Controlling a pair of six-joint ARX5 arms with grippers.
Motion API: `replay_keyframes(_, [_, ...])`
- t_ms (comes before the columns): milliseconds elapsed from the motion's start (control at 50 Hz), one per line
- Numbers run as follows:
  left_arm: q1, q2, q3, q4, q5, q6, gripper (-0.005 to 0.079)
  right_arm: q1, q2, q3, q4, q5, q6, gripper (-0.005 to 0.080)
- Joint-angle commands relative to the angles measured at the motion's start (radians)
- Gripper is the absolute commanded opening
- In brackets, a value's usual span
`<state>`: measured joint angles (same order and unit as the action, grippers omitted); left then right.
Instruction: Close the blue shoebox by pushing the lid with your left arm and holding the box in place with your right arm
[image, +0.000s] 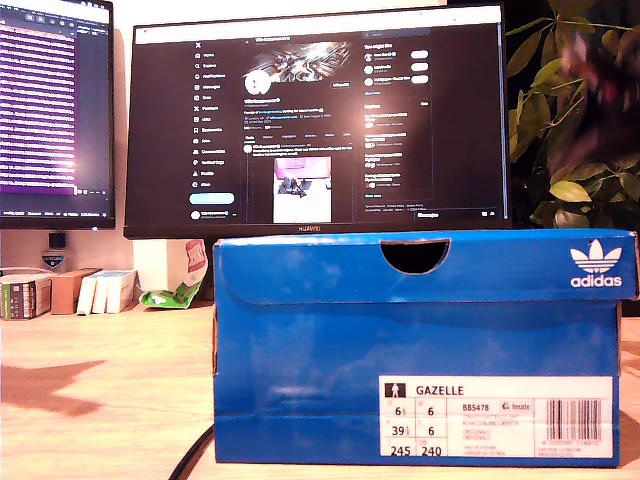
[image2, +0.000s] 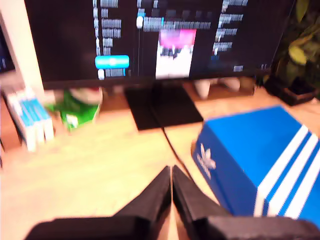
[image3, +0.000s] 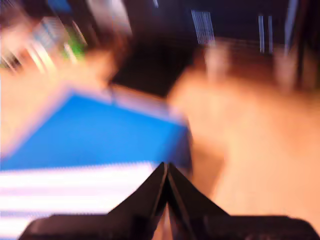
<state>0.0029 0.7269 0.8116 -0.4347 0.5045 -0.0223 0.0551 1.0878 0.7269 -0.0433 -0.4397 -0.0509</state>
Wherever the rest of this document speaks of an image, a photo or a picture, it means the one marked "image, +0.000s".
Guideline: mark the blue adidas shoebox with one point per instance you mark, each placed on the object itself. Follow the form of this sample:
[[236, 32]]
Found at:
[[325, 350]]

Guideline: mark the white and blue box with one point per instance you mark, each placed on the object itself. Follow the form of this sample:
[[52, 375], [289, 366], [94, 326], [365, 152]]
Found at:
[[100, 297], [121, 295], [86, 297]]

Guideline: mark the brown cardboard box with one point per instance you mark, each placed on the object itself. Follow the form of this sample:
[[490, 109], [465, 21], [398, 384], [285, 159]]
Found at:
[[67, 295]]

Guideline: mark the green and dark labelled box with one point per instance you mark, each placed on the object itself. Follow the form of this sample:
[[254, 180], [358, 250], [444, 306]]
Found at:
[[20, 300]]

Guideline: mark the black Huawei computer monitor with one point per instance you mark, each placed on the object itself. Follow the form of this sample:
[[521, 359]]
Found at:
[[320, 125]]

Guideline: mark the green Jenkki gum bag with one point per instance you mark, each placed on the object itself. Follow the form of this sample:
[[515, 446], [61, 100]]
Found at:
[[175, 297]]

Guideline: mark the green leafy houseplant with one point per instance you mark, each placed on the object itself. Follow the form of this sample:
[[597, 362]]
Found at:
[[550, 150]]

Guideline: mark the white bottle with blue shield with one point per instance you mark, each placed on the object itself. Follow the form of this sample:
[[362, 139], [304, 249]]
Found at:
[[53, 260]]

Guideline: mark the computer monitor with purple text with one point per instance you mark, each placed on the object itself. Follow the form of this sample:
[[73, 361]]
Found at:
[[45, 100]]

